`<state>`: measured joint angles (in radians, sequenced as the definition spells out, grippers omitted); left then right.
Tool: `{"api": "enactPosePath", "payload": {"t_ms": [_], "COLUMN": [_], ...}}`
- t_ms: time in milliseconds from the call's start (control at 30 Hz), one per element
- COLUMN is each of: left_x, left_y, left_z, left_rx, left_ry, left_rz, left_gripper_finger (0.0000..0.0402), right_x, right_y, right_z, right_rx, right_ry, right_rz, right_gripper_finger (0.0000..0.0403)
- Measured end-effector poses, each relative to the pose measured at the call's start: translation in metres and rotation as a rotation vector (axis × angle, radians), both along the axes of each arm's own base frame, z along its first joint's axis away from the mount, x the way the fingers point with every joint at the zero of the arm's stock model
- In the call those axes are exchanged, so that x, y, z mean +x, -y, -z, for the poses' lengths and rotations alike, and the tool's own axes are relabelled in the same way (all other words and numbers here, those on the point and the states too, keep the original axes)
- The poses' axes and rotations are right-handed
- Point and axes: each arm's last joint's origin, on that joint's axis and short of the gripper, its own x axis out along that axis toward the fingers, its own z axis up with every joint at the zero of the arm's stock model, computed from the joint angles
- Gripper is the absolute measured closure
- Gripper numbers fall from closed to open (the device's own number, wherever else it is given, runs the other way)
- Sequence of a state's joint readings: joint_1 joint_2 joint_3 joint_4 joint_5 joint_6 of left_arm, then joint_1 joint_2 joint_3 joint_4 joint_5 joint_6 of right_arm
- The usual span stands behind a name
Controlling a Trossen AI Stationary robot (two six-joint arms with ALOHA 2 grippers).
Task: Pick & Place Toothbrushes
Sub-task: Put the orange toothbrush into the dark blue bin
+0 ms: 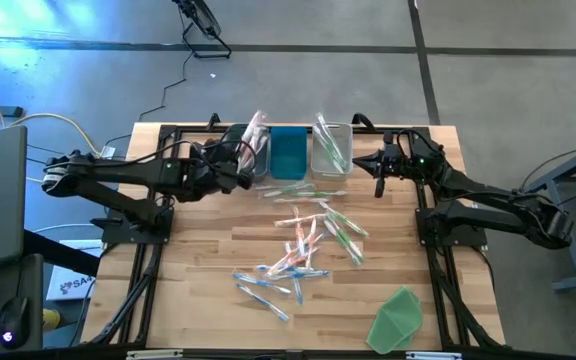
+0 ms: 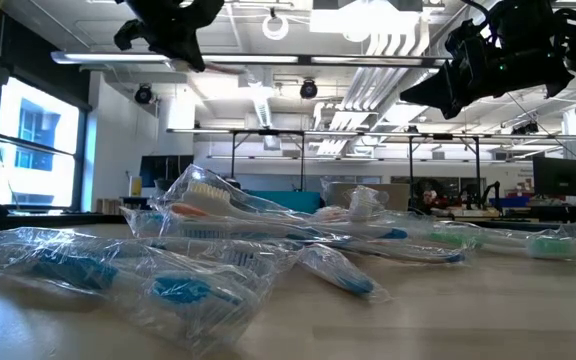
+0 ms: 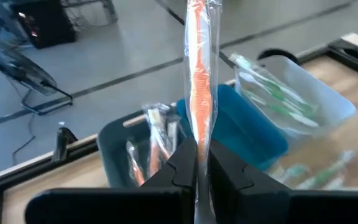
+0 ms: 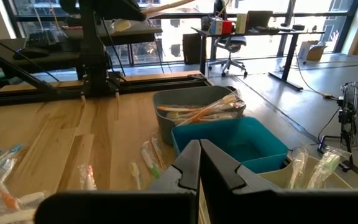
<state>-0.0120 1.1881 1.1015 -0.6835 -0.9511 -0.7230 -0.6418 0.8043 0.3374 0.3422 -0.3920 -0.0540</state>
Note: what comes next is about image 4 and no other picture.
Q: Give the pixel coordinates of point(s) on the black floor fan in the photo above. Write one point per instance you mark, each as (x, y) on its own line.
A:
(351, 118)

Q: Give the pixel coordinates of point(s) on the black computer mouse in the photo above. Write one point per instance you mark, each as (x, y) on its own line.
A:
(30, 53)

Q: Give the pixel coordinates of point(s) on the cardboard box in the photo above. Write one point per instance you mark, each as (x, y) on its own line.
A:
(315, 53)

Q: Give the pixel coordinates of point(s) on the grey plastic bin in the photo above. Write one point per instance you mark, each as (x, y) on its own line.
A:
(191, 93)

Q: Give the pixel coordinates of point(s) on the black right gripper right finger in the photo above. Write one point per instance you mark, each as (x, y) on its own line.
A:
(275, 208)

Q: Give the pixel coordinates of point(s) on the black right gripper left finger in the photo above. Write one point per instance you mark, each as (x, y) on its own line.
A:
(129, 208)

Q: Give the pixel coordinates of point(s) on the large window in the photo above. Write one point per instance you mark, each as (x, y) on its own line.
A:
(315, 18)

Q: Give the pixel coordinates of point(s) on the white and blue box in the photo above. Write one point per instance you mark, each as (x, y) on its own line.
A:
(216, 27)

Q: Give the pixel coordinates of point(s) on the blue plastic bin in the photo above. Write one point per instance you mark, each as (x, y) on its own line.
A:
(228, 130)

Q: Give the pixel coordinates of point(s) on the black keyboard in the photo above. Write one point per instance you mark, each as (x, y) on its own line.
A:
(42, 39)

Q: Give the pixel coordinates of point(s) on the dark laptop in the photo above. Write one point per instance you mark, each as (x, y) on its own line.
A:
(259, 19)

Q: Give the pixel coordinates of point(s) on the pale green carton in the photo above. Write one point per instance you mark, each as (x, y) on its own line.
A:
(241, 23)

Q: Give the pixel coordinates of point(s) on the black cabinet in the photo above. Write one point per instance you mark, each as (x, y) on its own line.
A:
(192, 48)

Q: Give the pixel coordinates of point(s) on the black standing desk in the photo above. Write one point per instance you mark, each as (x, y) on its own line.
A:
(289, 56)

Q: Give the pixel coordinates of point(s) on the black aluminium frame rail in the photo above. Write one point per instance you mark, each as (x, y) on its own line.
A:
(151, 84)

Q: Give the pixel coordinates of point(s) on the red box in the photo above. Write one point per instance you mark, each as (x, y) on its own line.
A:
(228, 27)

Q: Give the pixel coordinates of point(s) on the office chair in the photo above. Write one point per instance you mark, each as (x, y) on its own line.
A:
(232, 42)

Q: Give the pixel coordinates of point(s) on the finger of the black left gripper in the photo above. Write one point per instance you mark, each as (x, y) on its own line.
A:
(132, 11)

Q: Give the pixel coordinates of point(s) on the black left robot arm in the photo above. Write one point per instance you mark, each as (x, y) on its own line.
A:
(93, 46)

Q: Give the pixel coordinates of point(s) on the black diagonal frame strut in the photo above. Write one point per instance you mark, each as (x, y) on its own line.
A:
(17, 70)

